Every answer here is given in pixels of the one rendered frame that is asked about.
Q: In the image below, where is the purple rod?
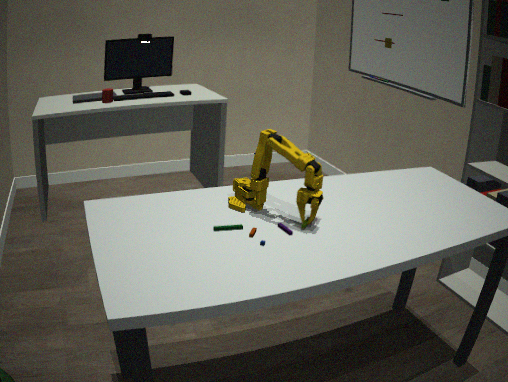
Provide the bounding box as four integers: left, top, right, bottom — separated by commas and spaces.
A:
277, 223, 293, 235

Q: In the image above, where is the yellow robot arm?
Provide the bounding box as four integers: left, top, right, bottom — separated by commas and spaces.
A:
228, 129, 323, 213

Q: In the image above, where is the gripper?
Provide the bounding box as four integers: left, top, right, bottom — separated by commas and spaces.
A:
296, 187, 323, 225

